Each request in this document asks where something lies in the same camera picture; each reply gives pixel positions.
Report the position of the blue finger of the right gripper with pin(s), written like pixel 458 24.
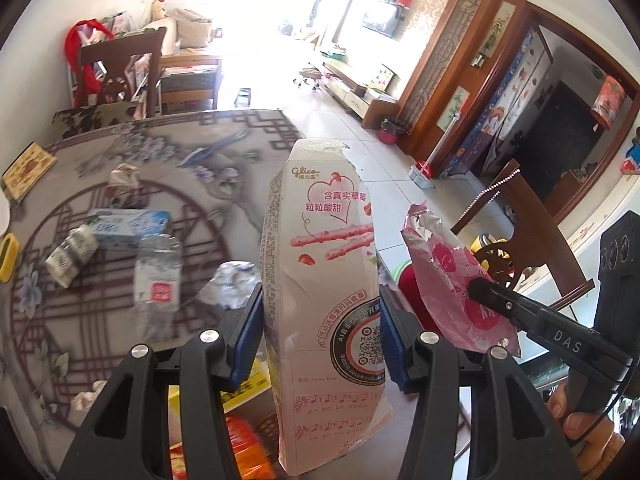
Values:
pixel 519 310

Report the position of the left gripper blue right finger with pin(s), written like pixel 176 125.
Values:
pixel 399 330

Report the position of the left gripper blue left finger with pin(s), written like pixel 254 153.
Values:
pixel 242 330

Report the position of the pink plastic wrapper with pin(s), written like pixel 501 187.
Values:
pixel 443 269

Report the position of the pink Glico snack box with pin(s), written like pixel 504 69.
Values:
pixel 322 317

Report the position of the blue white toothpaste box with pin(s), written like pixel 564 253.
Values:
pixel 122 229

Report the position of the red green trash bin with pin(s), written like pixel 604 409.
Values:
pixel 406 281

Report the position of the person's right hand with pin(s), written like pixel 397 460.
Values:
pixel 601 445

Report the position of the crumpled silver foil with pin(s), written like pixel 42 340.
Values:
pixel 231 285

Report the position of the yellow medicine box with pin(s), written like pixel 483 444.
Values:
pixel 257 383

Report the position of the wooden dining chair right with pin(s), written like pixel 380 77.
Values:
pixel 536 240

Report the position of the wooden dining chair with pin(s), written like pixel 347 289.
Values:
pixel 117 58
pixel 536 240

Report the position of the crushed clear water bottle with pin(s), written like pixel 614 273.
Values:
pixel 157 283

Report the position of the orange snack bag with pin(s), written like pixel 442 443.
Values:
pixel 250 455

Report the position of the floral patterned tablecloth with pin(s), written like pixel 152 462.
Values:
pixel 94 393

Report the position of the white mop with red base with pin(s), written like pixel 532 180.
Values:
pixel 420 173

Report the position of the crumpled paper ball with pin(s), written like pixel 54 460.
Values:
pixel 123 187

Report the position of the white milk carton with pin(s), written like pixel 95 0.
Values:
pixel 68 258

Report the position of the red potted plant pot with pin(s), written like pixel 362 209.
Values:
pixel 391 130

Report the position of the red hanging lantern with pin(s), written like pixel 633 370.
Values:
pixel 608 103

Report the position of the white TV cabinet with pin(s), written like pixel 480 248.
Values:
pixel 371 106

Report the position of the small black stool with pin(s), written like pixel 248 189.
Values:
pixel 243 98

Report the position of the yellow tape dispenser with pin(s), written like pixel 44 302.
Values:
pixel 10 249

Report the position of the colourful framed picture on cabinet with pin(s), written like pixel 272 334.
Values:
pixel 382 79

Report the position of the blue patterned door curtain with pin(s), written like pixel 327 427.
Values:
pixel 490 132

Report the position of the wooden sofa with cushions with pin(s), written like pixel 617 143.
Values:
pixel 190 58

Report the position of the white desk lamp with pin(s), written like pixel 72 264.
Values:
pixel 5 213

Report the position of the round wheeled stool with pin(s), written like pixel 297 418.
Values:
pixel 311 75

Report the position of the wooden dining chair far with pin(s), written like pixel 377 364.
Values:
pixel 117 58

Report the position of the wall mounted television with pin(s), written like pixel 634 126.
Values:
pixel 382 16

